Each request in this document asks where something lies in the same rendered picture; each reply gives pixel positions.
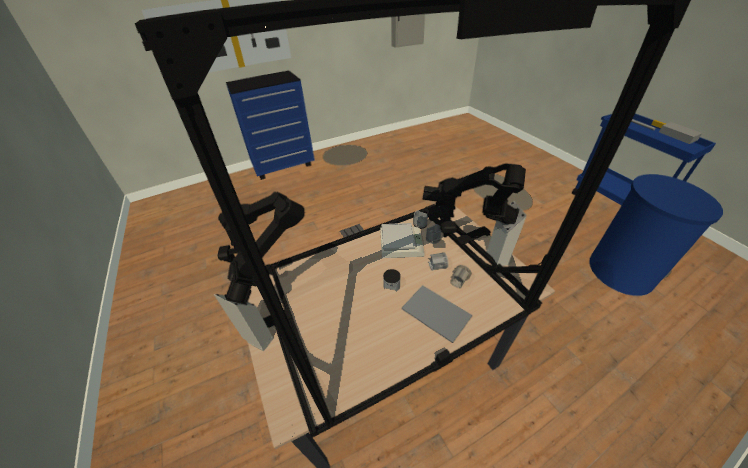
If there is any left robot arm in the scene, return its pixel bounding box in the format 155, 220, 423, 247
218, 192, 305, 305

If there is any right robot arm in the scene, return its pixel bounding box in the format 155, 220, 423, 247
422, 163, 526, 224

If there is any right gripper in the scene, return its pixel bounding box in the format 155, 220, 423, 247
435, 201, 457, 238

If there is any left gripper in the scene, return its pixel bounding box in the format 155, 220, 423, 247
217, 240, 240, 263

